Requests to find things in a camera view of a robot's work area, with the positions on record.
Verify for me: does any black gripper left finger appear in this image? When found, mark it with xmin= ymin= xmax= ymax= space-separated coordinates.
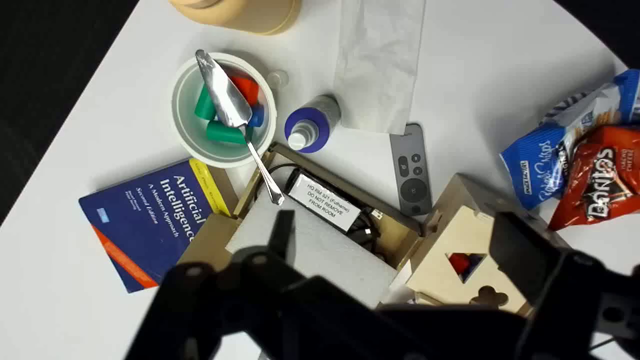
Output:
xmin=266 ymin=208 xmax=295 ymax=263

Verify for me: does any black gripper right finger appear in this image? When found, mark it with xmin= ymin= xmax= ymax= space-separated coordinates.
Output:
xmin=490 ymin=211 xmax=569 ymax=308

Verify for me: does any grey remote control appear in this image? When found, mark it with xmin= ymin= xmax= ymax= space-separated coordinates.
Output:
xmin=388 ymin=123 xmax=434 ymax=218

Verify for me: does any black device with white label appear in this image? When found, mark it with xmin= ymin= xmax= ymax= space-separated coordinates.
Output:
xmin=268 ymin=163 xmax=385 ymax=247

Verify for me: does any open brown cardboard box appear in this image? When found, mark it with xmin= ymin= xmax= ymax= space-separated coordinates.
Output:
xmin=177 ymin=140 xmax=426 ymax=290

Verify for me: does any wooden shape sorter box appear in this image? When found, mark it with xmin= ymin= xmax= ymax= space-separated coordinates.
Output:
xmin=388 ymin=172 xmax=571 ymax=321

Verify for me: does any blue chips bag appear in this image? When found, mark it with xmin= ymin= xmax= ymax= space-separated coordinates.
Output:
xmin=497 ymin=68 xmax=640 ymax=213

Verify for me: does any red Doritos chips bag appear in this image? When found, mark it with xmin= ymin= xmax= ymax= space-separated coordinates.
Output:
xmin=546 ymin=124 xmax=640 ymax=233

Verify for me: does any green toy block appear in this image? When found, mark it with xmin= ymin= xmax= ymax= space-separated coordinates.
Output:
xmin=192 ymin=84 xmax=217 ymax=124
xmin=204 ymin=119 xmax=249 ymax=149

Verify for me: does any blue toy block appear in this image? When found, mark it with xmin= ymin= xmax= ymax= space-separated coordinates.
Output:
xmin=245 ymin=104 xmax=268 ymax=133

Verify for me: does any blue Artificial Intelligence book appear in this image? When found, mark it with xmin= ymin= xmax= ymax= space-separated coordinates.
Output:
xmin=76 ymin=157 xmax=233 ymax=297

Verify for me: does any white round bowl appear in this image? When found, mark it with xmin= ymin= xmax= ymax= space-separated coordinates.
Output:
xmin=169 ymin=51 xmax=279 ymax=171

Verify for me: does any red toy block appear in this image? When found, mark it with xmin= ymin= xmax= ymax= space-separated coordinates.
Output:
xmin=230 ymin=72 xmax=261 ymax=109

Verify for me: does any silver metal scoop spoon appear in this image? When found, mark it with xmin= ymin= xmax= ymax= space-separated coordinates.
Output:
xmin=192 ymin=48 xmax=288 ymax=208

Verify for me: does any small clear bottle cap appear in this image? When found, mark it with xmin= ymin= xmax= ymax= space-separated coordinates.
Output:
xmin=268 ymin=67 xmax=291 ymax=89

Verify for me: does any tan insulated water bottle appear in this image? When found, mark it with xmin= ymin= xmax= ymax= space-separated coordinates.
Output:
xmin=165 ymin=0 xmax=304 ymax=38

